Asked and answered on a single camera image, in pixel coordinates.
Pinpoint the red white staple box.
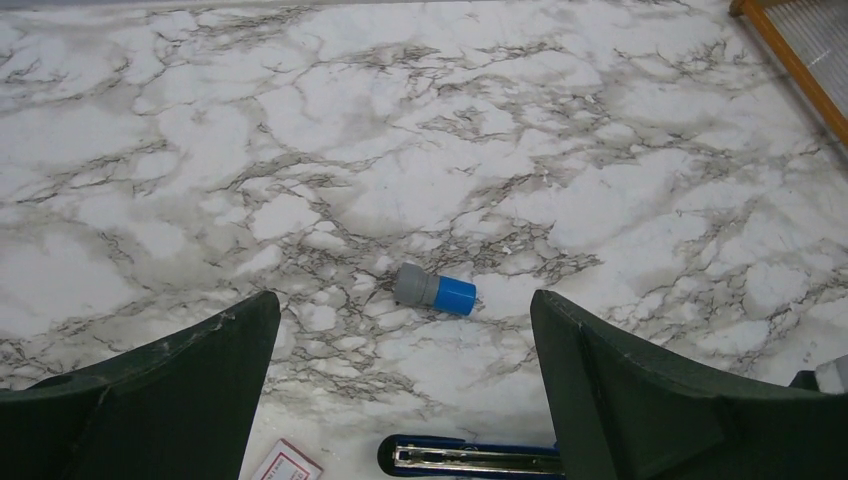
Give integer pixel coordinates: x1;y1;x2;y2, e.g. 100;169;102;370
252;439;323;480

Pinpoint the blue black stapler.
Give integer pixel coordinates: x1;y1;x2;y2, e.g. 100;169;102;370
377;434;565;479

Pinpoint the grey blue small cylinder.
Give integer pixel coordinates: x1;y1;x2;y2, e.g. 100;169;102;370
392;263;477;316

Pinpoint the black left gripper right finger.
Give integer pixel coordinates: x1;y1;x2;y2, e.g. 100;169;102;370
530;290;847;479

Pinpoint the orange wooden tiered rack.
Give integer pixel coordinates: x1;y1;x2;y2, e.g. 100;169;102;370
729;0;847;144

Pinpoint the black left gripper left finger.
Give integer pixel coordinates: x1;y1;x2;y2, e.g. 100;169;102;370
1;291;281;479

